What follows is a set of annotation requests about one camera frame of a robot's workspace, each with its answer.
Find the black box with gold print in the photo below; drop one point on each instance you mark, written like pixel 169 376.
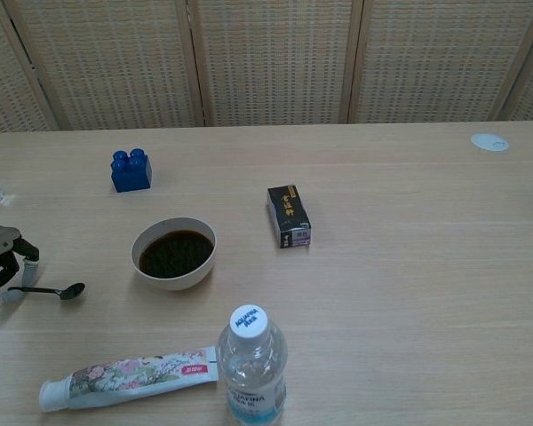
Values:
pixel 289 215

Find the floral toothpaste tube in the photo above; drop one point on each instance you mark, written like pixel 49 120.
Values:
pixel 124 377

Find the clear bottle with white cap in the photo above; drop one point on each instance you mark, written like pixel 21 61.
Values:
pixel 251 368

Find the blue building block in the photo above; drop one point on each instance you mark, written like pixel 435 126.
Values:
pixel 131 175

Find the black plastic spoon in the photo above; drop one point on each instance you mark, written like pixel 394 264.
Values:
pixel 69 291

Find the woven bamboo folding screen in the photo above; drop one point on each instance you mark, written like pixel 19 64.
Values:
pixel 266 62

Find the cup of dark liquid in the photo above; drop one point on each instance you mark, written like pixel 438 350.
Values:
pixel 175 255

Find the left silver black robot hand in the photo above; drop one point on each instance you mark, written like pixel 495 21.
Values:
pixel 0 259

